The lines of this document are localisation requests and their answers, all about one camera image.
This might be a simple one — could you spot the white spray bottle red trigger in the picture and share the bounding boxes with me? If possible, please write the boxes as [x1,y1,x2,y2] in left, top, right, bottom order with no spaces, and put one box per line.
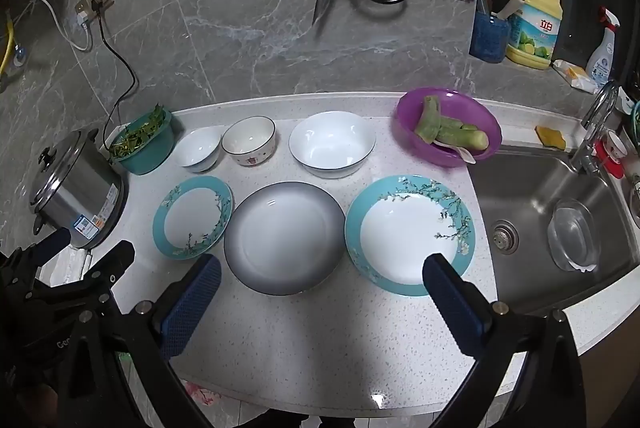
[585,6,622,87]

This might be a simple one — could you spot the clear glass bowl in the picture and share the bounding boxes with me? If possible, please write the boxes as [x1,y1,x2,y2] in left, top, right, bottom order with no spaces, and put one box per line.
[547,200,602,272]

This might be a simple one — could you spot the leafy green vegetables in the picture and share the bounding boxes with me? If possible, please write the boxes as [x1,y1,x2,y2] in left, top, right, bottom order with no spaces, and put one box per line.
[109,104,168,157]

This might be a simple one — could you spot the white cable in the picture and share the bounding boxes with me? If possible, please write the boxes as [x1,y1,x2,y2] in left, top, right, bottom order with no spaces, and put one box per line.
[27,0,94,53]

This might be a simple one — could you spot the grey gradient plate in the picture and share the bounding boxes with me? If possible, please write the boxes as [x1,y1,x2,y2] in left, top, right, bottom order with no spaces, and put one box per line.
[224,182,347,295]

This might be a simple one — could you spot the chrome faucet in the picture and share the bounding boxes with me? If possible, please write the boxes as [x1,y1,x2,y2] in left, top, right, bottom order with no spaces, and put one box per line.
[570,80,621,175]

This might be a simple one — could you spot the white and yellow packet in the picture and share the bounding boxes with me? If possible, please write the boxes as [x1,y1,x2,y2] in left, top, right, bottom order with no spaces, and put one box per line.
[552,59,599,94]

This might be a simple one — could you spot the red and white sink holder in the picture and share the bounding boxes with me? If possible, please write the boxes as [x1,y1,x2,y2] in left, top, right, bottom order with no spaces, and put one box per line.
[595,130,627,180]

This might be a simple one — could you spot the yellow hose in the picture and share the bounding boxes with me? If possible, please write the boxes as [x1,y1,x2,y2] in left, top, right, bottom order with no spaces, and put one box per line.
[0,10,16,82]

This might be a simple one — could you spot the green cucumber piece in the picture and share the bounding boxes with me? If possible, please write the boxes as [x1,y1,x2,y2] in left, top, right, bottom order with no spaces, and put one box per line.
[417,95,456,145]
[442,120,489,152]

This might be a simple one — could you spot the black power cord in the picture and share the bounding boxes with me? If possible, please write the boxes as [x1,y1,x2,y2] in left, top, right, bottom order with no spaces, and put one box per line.
[92,0,137,149]

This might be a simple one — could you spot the purple plastic basin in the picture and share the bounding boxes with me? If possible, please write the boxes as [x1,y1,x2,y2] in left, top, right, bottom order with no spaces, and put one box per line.
[395,88,502,167]

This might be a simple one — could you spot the white folded cloth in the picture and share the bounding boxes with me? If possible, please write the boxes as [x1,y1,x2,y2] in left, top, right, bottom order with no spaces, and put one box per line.
[47,247,92,287]

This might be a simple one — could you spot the white plastic spoon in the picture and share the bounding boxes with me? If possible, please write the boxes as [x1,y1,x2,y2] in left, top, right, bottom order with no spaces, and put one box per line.
[434,142,477,165]

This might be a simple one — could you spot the small white bowl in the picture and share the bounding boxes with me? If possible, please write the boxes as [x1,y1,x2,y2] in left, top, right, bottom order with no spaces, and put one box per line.
[175,127,222,173]

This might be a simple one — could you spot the large white bowl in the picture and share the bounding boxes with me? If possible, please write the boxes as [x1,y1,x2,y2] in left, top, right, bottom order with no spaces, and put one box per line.
[289,111,377,179]

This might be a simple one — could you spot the stainless steel sink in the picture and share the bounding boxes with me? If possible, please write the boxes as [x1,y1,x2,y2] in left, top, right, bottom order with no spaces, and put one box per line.
[470,143,640,315]

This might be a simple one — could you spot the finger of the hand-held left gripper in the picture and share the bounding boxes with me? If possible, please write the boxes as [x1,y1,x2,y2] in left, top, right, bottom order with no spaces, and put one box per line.
[9,228,73,267]
[79,240,136,297]

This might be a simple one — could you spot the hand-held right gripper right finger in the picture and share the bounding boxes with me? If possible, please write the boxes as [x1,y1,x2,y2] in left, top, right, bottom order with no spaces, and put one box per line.
[422,253,601,428]

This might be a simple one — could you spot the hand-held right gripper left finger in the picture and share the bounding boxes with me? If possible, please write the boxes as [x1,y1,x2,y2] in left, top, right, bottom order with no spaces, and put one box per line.
[75,253,223,428]

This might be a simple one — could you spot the teal plastic basin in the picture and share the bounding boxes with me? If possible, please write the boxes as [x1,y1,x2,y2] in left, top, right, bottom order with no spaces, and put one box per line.
[109,110,176,175]

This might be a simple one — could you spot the stainless steel rice cooker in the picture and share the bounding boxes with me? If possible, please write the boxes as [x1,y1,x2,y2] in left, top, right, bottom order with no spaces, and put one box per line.
[28,129,126,251]

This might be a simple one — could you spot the large teal floral plate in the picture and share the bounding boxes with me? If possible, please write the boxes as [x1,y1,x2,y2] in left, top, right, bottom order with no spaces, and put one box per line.
[345,175,475,297]

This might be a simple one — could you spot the yellow sponge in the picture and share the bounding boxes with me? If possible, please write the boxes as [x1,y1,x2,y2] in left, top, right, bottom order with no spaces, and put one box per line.
[535,125,567,151]

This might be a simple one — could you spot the yellow dish soap bottle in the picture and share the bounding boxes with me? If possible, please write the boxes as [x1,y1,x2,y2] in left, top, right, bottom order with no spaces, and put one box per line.
[505,0,567,71]

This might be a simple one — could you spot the brown cabinet front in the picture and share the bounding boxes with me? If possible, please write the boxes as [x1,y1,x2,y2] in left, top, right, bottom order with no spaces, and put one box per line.
[580,323,640,414]

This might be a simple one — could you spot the blue utensil holder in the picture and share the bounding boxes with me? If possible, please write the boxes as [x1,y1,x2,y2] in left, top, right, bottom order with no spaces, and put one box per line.
[470,10,512,62]

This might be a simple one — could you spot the sink drain strainer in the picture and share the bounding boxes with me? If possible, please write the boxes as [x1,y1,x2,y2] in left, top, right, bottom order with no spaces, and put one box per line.
[490,220,519,252]

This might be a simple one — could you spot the small teal floral plate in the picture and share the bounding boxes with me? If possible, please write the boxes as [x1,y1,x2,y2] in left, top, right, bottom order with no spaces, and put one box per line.
[152,176,234,259]

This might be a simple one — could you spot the cream patterned bowl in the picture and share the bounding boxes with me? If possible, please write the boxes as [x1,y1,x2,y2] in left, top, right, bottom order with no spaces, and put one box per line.
[222,116,277,167]

